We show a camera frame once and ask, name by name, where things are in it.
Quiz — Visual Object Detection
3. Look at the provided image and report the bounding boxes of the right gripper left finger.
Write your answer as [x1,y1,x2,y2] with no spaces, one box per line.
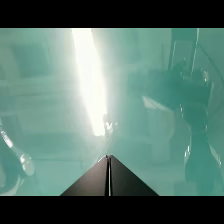
[60,155,109,197]

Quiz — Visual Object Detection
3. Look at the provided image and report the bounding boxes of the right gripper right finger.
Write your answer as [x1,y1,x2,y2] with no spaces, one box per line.
[109,154,159,197]

